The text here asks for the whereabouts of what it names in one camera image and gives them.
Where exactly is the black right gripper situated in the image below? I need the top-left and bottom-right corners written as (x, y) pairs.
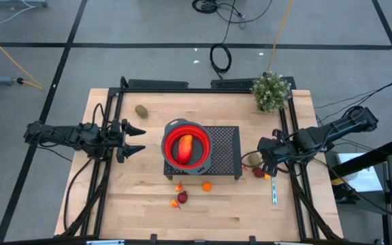
top-left (257, 128), bottom-right (301, 178)

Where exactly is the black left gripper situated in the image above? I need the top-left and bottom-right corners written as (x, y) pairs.
top-left (106, 118), bottom-right (147, 163)

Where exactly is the brown green kiwi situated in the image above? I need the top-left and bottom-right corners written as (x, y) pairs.
top-left (134, 104), bottom-right (149, 119)
top-left (248, 152), bottom-right (262, 167)

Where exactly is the red grey collapsible colander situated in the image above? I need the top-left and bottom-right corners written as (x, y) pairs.
top-left (161, 118), bottom-right (213, 176)

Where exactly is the red orange mango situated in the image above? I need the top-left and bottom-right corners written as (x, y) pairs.
top-left (177, 134), bottom-right (194, 165)

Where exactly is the black perforated metal shelf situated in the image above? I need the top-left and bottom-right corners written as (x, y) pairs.
top-left (163, 125), bottom-right (243, 181)

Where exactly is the potted green plant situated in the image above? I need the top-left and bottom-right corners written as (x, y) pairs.
top-left (250, 70), bottom-right (292, 114)

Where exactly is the black flat panel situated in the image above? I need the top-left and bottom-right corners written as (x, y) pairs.
top-left (127, 78), bottom-right (189, 90)

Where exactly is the black perforated panel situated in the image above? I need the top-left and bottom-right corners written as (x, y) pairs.
top-left (210, 76), bottom-right (297, 91)

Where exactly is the white box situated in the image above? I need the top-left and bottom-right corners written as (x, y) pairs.
top-left (335, 152), bottom-right (384, 193)

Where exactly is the black beam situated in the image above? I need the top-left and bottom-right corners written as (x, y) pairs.
top-left (328, 138), bottom-right (392, 178)

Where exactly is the knife with patterned handle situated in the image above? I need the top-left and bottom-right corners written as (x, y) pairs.
top-left (271, 176), bottom-right (278, 206)

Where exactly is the black aluminium table frame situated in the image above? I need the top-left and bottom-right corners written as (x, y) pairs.
top-left (59, 76), bottom-right (345, 245)

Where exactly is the coiled black floor cable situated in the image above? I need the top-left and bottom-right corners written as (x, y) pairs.
top-left (209, 43), bottom-right (233, 80)

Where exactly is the orange yellow floor cable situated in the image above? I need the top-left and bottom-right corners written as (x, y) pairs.
top-left (0, 25), bottom-right (44, 91)

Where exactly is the black cable bundle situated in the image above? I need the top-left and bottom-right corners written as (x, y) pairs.
top-left (191, 0), bottom-right (274, 30)

